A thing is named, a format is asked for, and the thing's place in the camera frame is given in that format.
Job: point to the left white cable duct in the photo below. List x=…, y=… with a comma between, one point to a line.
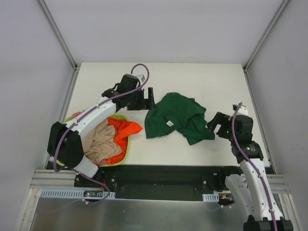
x=76, y=194

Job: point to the dark green t-shirt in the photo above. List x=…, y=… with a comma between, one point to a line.
x=176, y=112

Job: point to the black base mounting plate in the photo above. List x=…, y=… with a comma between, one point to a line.
x=173, y=183

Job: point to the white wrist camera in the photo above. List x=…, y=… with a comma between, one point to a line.
x=240, y=109
x=141, y=78

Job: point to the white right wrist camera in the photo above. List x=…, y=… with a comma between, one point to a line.
x=240, y=109

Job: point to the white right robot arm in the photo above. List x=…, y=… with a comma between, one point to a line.
x=251, y=189

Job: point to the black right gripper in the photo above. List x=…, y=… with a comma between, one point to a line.
x=222, y=121

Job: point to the aluminium frame post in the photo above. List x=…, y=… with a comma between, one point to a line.
x=267, y=32
x=57, y=33

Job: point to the beige t-shirt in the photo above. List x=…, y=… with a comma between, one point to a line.
x=103, y=142

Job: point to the right white cable duct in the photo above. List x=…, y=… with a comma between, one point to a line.
x=211, y=197

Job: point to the aluminium front rail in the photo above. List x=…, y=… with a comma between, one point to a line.
x=48, y=179

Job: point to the right aluminium frame post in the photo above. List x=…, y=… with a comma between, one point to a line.
x=267, y=32

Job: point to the left aluminium frame post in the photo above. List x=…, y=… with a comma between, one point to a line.
x=57, y=33

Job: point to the lime green plastic basket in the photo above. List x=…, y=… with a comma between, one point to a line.
x=102, y=147

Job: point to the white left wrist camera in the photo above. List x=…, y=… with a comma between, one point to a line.
x=141, y=78

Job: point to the orange t-shirt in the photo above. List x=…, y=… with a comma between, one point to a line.
x=124, y=129

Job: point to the white cable duct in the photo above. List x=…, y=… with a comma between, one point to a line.
x=76, y=194
x=211, y=197

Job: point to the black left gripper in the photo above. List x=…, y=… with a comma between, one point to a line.
x=145, y=100

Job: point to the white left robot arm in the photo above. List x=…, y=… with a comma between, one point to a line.
x=66, y=139

